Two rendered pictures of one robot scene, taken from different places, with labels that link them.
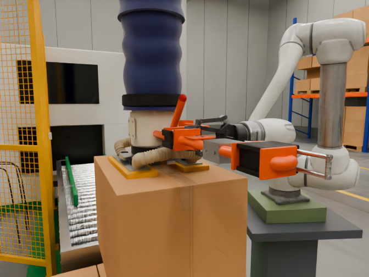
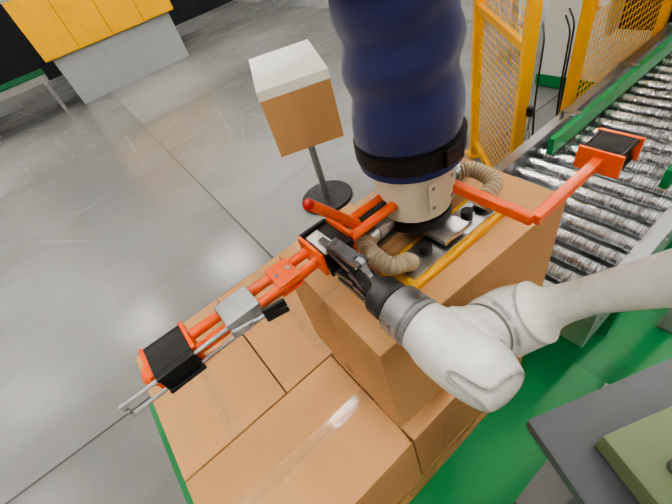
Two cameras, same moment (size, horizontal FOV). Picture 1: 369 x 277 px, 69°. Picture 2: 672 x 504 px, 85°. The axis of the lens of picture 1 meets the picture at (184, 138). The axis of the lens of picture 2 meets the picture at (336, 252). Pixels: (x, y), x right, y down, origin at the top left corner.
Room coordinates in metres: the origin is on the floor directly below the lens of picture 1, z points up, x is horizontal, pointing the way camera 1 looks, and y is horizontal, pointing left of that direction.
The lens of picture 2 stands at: (0.79, -0.54, 1.72)
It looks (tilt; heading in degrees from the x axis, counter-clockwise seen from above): 45 degrees down; 90
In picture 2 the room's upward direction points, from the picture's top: 19 degrees counter-clockwise
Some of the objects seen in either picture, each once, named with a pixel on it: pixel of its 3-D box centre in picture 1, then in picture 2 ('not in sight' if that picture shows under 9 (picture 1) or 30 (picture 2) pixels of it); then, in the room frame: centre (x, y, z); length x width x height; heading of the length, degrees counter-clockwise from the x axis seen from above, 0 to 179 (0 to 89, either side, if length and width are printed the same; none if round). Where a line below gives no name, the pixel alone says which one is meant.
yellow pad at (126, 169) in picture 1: (129, 161); not in sight; (0.96, 0.20, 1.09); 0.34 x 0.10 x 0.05; 25
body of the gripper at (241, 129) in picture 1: (229, 136); (376, 290); (0.84, -0.14, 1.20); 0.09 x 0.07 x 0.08; 116
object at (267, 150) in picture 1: (262, 158); (173, 355); (0.46, -0.14, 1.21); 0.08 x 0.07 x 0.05; 25
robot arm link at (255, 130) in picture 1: (247, 134); (407, 314); (0.87, -0.21, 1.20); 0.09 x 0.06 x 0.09; 26
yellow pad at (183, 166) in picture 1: (177, 156); (446, 234); (1.04, 0.03, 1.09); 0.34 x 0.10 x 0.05; 25
